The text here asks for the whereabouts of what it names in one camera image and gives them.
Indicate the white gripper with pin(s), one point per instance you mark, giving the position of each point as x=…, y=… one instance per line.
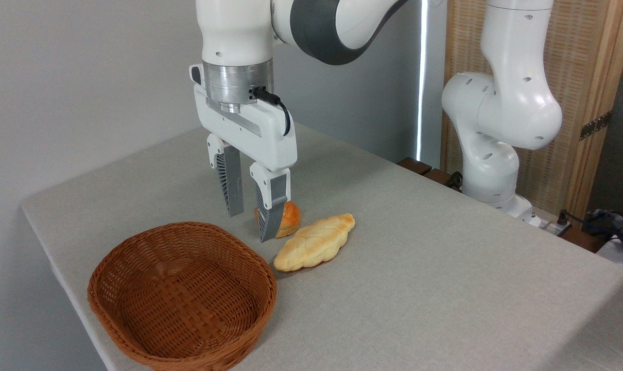
x=255, y=136

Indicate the orange round bread roll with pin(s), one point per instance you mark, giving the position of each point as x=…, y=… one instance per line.
x=291, y=217

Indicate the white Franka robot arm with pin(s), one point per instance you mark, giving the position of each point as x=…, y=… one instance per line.
x=507, y=103

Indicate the pale braided bread loaf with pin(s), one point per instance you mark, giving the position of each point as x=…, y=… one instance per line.
x=314, y=243

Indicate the brown wicker basket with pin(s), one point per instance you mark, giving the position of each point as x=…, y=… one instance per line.
x=183, y=299

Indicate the dark wooden block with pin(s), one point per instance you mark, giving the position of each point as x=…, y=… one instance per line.
x=414, y=166
x=437, y=176

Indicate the dark metal screen hinge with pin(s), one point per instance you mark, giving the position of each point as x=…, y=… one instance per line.
x=594, y=125

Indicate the wooden woven folding screen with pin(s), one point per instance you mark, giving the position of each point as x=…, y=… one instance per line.
x=584, y=62

